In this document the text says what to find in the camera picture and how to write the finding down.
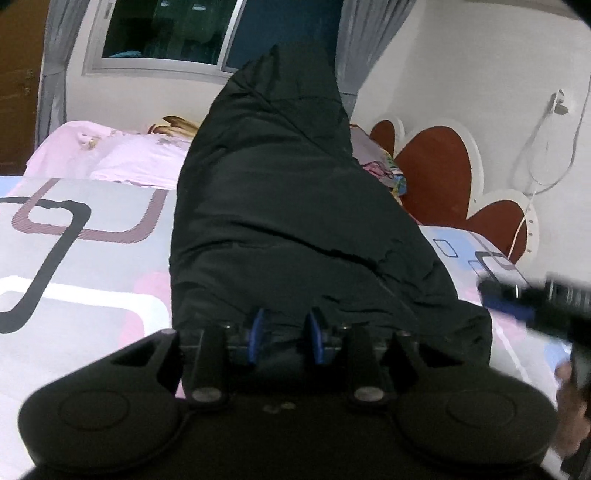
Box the white charger cable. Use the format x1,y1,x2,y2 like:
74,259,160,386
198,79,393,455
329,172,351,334
505,69,591,261

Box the patterned bed sheet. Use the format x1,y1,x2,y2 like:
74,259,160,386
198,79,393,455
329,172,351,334
0,176,573,476

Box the window with white frame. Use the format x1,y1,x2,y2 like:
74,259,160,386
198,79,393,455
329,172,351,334
82,0,345,86

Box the stack of folded clothes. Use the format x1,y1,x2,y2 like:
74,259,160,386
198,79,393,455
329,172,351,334
348,124,409,198

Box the red and white headboard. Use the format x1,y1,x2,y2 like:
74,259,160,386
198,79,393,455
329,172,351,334
369,115,540,266

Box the pink blanket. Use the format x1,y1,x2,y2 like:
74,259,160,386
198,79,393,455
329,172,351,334
23,120,195,190

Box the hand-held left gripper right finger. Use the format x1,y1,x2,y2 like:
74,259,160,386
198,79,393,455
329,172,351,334
307,307,463,409

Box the black padded jacket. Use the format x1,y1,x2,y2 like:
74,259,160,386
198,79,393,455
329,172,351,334
168,36,492,370

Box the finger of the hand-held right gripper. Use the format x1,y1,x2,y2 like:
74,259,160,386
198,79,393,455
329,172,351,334
477,276,539,325

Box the brown wooden door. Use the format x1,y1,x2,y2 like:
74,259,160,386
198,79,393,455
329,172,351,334
0,0,51,177

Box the person's right hand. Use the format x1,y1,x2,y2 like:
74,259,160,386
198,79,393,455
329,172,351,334
553,359,591,462

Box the grey curtain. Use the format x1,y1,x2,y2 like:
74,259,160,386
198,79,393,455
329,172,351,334
332,0,419,125
34,0,100,153

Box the brown striped item on bed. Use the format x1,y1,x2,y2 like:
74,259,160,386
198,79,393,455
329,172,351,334
148,115,201,138

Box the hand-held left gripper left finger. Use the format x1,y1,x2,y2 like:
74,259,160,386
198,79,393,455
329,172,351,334
111,307,267,411

